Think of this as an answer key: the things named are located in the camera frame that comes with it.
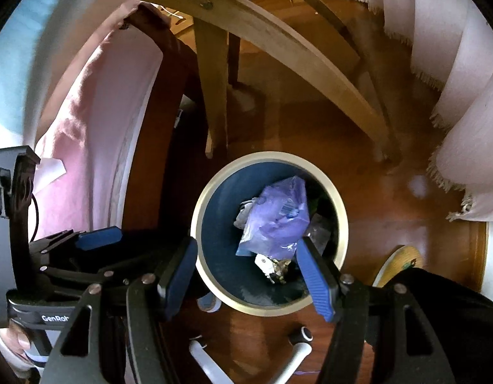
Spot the person's black trouser leg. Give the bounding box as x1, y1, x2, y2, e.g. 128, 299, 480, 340
366, 267, 493, 384

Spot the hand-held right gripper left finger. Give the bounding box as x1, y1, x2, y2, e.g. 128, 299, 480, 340
40, 237, 199, 384

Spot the white metal tube frame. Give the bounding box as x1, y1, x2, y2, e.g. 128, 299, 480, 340
188, 326, 313, 384

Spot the black cable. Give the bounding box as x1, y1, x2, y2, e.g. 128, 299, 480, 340
28, 194, 40, 244

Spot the person's left hand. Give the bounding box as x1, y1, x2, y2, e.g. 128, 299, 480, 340
0, 324, 33, 358

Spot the purple plastic bag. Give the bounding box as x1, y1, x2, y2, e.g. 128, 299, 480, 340
235, 175, 311, 259

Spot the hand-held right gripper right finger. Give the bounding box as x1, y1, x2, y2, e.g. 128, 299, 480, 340
296, 237, 457, 384

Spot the dark wooden bed frame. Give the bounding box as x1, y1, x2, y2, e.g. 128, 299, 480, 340
110, 6, 209, 249

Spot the cream leaf print curtain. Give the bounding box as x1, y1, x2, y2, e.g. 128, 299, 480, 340
346, 0, 493, 222

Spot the pink bed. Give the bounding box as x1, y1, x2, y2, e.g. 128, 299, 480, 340
30, 2, 167, 244

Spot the blue cream-rimmed trash bin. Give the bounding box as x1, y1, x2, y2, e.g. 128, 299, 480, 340
190, 151, 350, 316

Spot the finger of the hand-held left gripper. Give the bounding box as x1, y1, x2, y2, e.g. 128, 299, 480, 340
28, 226, 123, 265
38, 244, 183, 289

